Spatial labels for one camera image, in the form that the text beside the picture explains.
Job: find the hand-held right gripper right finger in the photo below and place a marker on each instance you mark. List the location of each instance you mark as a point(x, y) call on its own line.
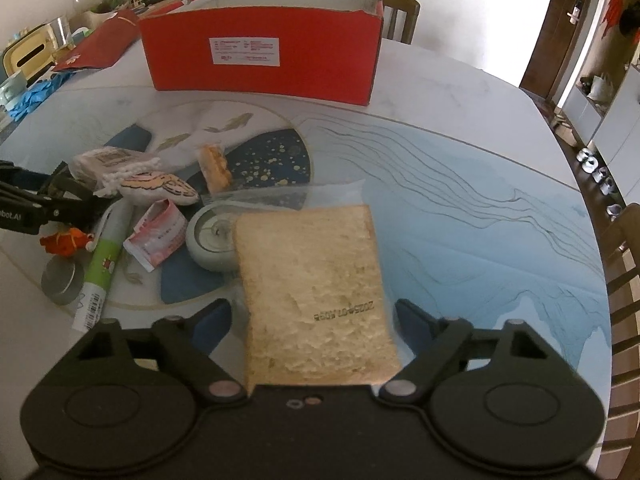
point(414, 322)

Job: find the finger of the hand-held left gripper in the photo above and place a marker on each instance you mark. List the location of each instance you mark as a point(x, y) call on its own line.
point(75, 210)
point(59, 177)

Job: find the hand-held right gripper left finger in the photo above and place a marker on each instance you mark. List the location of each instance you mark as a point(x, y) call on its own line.
point(214, 322)

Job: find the cotton swab pack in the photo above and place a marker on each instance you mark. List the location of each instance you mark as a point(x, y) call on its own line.
point(112, 160)

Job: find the pink toothpaste tube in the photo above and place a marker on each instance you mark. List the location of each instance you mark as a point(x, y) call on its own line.
point(157, 235)

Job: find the bagged bread slice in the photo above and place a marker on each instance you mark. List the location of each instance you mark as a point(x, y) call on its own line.
point(310, 285)

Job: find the red cardboard box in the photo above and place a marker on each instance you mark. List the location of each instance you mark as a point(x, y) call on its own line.
point(260, 55)

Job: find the orange toy fish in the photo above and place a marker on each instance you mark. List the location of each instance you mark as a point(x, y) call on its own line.
point(65, 241)

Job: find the green and white tube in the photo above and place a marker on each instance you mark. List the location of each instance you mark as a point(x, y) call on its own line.
point(102, 260)

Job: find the round silver tin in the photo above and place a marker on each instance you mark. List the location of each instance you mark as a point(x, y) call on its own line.
point(60, 280)

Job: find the grey caster wheel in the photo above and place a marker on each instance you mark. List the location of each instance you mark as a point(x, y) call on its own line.
point(210, 240)

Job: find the blue gloves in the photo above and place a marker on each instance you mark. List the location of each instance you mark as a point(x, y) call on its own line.
point(37, 95)

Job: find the plush fish toy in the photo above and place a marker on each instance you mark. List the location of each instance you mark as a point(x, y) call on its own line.
point(160, 187)

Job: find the pale green tape roll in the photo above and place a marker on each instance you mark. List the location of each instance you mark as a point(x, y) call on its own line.
point(12, 92)

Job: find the yellow tissue box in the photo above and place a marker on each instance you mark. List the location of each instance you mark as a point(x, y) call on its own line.
point(27, 52)

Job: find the red paper bag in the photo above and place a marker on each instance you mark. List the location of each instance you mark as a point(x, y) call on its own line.
point(100, 40)

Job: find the wrapped snack cake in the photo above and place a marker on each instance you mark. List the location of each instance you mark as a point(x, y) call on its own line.
point(216, 167)

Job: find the clear acrylic holder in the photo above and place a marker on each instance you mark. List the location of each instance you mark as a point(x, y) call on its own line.
point(62, 30)

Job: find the wooden chair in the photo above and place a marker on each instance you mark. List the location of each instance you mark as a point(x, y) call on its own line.
point(625, 285)
point(397, 10)

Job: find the row of shoes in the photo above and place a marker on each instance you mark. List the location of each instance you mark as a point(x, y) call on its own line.
point(600, 175)

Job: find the white cabinet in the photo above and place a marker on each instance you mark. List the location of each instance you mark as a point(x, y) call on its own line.
point(607, 105)

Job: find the brown door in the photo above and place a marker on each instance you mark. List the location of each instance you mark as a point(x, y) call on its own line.
point(555, 25)

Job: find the red wall decoration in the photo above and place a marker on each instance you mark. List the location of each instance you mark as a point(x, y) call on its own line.
point(612, 15)

